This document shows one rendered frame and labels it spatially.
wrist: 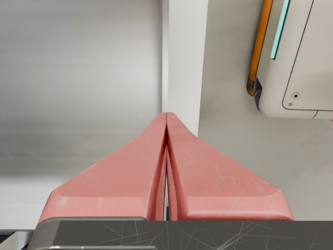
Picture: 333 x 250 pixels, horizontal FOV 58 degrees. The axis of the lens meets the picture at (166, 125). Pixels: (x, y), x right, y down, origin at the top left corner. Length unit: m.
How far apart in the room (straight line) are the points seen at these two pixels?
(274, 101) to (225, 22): 0.35
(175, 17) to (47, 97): 0.13
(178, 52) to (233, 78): 1.03
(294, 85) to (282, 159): 0.66
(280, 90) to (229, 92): 0.34
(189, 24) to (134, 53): 0.05
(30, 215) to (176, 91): 0.21
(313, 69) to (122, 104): 0.80
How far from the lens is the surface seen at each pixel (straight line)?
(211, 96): 1.29
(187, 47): 0.24
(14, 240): 0.41
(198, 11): 0.23
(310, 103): 1.07
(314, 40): 0.97
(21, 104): 0.29
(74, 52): 0.25
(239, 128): 1.41
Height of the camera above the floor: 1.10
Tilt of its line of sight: 54 degrees down
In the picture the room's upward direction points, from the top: 179 degrees counter-clockwise
